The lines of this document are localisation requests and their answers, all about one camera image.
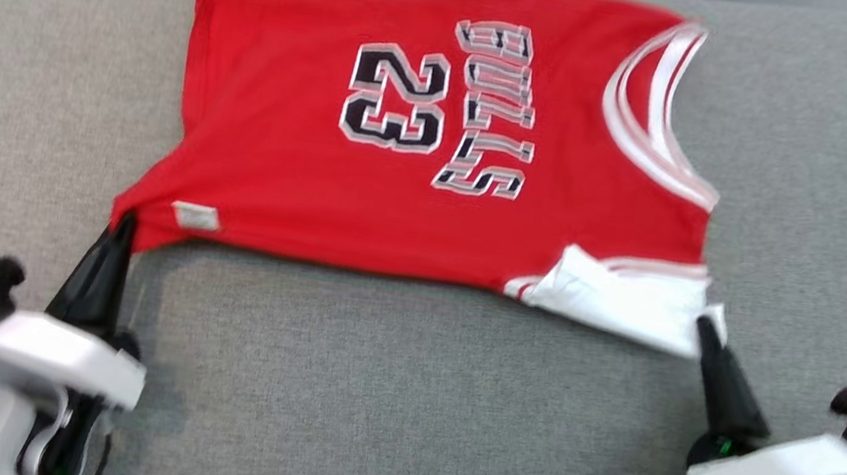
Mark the red Bulls 23 jersey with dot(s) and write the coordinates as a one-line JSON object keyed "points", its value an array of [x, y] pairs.
{"points": [[273, 183]]}

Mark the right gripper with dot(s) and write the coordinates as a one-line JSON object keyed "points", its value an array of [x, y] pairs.
{"points": [[772, 473]]}

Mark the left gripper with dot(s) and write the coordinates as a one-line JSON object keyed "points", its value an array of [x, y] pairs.
{"points": [[42, 354]]}

